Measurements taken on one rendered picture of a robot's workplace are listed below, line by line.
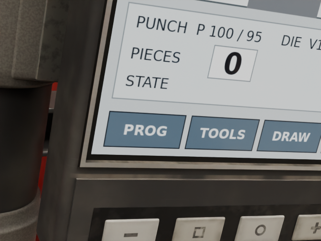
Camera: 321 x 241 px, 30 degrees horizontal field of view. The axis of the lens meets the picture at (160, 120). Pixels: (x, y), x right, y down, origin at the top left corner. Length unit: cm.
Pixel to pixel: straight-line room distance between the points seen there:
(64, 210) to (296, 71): 17
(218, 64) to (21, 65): 15
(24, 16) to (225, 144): 17
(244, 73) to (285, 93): 4
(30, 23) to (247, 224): 21
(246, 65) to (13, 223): 24
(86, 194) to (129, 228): 4
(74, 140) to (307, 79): 16
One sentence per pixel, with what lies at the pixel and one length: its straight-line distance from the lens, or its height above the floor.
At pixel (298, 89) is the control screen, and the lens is 41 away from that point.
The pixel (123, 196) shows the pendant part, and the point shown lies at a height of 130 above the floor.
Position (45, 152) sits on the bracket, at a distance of 82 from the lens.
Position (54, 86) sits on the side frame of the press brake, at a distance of 124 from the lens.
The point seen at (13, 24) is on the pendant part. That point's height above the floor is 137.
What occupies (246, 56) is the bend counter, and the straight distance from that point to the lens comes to 38.
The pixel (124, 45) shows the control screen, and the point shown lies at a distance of 34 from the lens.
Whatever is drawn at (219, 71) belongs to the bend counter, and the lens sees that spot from 38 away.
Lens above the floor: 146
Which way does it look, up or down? 17 degrees down
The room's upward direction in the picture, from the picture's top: 12 degrees clockwise
